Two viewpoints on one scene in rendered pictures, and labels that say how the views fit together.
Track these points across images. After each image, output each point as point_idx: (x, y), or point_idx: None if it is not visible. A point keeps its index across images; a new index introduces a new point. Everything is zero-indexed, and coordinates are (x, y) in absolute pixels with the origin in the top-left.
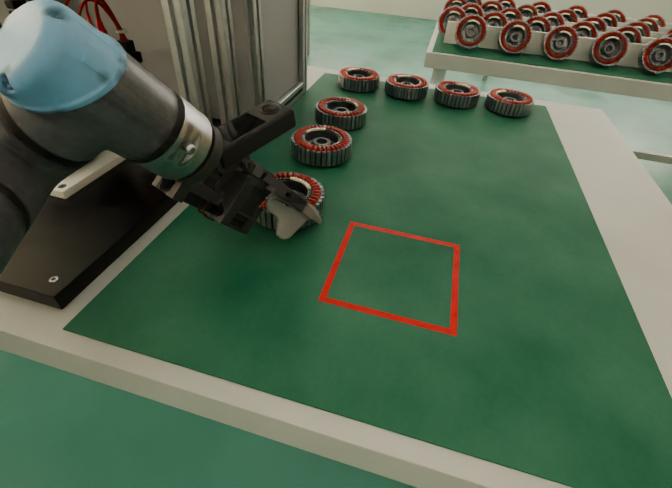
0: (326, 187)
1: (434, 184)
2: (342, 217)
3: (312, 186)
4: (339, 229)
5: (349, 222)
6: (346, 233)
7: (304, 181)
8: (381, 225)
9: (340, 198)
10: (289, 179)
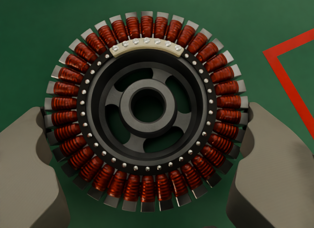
0: (150, 0)
1: None
2: (243, 53)
3: (184, 43)
4: (266, 85)
5: (263, 55)
6: (283, 85)
7: (153, 40)
8: (308, 22)
9: (197, 10)
10: (111, 57)
